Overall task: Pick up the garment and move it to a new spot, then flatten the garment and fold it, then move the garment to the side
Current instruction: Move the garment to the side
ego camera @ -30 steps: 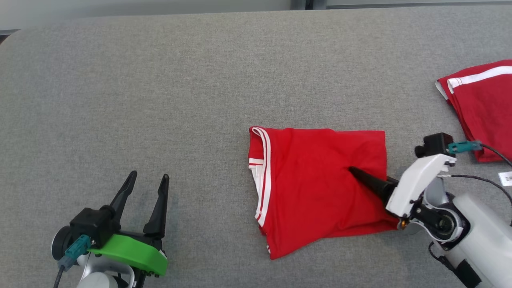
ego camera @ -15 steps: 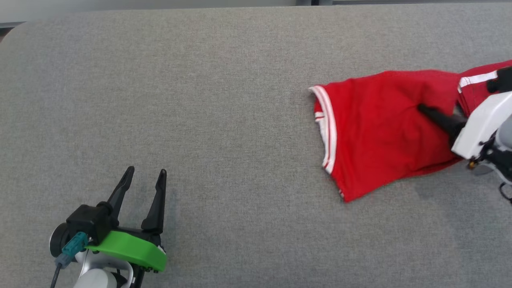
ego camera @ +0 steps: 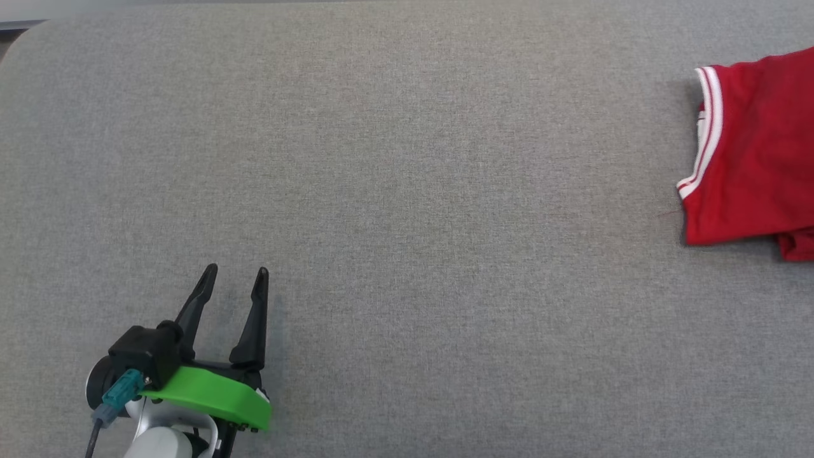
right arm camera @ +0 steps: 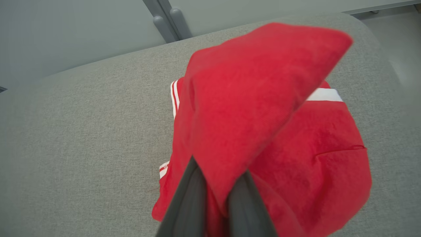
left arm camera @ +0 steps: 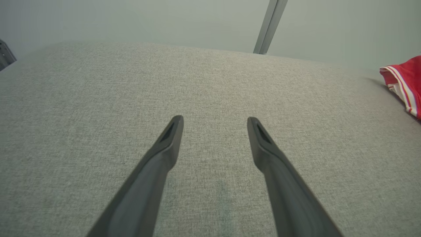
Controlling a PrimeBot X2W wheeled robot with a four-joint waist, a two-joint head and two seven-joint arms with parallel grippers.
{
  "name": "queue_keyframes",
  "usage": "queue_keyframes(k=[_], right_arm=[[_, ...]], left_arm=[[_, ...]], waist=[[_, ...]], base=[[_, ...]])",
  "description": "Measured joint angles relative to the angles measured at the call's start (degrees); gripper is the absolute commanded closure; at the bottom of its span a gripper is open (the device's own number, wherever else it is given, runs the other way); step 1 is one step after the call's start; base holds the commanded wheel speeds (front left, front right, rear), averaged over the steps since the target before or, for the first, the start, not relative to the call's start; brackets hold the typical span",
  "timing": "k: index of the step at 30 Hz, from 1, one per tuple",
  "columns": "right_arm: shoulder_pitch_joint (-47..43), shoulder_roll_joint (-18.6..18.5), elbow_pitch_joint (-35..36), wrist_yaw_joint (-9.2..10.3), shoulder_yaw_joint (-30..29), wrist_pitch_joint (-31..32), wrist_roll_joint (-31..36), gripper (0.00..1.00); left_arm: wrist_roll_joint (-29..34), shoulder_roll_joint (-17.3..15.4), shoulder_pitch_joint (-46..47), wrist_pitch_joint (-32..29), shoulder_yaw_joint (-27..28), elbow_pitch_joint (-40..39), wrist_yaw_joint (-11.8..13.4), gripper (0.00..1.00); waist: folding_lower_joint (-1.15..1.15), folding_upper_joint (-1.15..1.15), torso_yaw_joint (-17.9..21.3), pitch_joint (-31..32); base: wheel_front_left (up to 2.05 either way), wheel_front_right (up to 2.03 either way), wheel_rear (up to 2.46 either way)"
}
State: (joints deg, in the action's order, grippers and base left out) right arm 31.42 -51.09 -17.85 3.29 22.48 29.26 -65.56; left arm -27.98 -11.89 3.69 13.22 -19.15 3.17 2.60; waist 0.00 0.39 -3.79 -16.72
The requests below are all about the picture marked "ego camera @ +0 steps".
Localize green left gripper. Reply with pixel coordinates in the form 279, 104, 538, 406
140, 263, 273, 434

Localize red basketball jersey white sleeves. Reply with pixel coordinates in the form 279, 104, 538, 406
676, 46, 814, 246

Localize grey fabric sofa seat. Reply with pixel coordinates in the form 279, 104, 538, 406
0, 0, 814, 458

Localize black cable with teal connector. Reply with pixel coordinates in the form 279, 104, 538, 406
84, 369, 146, 458

